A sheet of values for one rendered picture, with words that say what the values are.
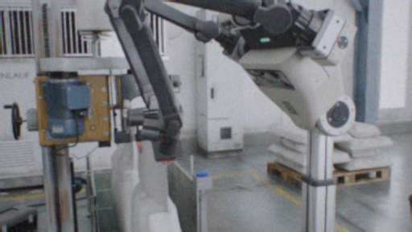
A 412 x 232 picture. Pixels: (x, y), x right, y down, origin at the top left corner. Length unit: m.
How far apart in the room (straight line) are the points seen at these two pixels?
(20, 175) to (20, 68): 1.17
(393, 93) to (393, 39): 1.02
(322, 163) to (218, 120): 4.25
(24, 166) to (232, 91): 2.93
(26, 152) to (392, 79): 6.33
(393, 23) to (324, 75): 6.85
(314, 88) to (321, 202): 0.48
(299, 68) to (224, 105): 4.49
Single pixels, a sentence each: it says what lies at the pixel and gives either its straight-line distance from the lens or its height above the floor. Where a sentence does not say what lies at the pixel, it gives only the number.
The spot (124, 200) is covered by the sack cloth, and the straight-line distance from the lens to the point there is 2.29.
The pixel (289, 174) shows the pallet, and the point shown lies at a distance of 4.60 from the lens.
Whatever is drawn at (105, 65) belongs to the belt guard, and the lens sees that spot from 1.79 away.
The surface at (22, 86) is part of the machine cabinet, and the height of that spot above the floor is 1.17.
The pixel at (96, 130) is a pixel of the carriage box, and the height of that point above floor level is 1.08.
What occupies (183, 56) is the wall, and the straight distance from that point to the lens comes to 6.12.
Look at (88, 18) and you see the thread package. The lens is 1.71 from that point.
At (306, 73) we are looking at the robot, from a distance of 1.27.
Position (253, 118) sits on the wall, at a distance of 6.58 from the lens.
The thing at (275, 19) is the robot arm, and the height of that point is 1.49.
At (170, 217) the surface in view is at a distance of 1.58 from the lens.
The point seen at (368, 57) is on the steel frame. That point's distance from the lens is 7.28.
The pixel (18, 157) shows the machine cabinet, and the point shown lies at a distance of 4.77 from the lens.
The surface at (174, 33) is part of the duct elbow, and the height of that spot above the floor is 1.76.
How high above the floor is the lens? 1.39
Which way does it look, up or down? 8 degrees down
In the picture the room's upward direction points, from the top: 1 degrees counter-clockwise
